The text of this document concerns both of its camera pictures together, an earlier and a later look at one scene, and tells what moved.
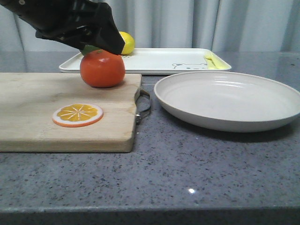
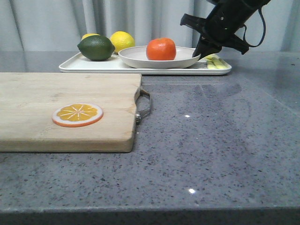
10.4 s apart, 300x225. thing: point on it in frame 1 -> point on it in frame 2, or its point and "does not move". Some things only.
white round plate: (228, 101) -> (137, 57)
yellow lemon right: (129, 43) does not move
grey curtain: (231, 25) does not move
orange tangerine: (101, 68) -> (161, 48)
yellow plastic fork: (213, 62) does not move
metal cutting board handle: (141, 115) does not move
